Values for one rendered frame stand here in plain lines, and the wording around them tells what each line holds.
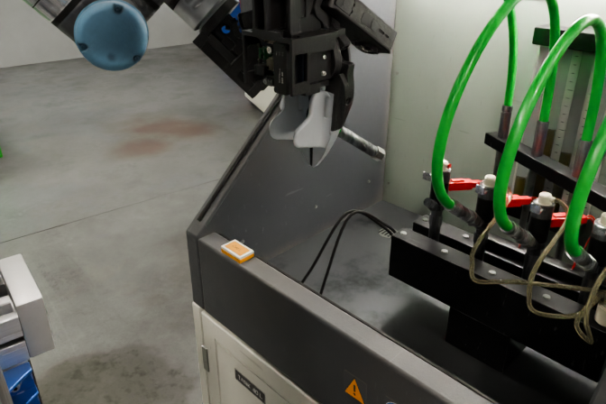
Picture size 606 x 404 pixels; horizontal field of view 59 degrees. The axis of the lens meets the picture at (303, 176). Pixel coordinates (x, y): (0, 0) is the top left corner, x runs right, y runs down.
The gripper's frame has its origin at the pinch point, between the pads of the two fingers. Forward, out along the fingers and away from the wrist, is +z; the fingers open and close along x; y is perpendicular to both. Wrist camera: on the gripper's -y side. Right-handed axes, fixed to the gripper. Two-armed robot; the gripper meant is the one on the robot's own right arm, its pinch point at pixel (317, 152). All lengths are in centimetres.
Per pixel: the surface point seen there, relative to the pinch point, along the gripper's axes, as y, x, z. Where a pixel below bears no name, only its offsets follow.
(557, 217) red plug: -30.3, 17.0, 13.5
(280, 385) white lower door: -2.9, -10.4, 45.0
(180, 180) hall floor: -119, -232, 121
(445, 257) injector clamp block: -24.4, 4.2, 23.3
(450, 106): -14.4, 7.5, -3.8
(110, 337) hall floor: -20, -129, 121
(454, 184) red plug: -30.0, 1.1, 13.7
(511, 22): -46.4, -1.2, -9.0
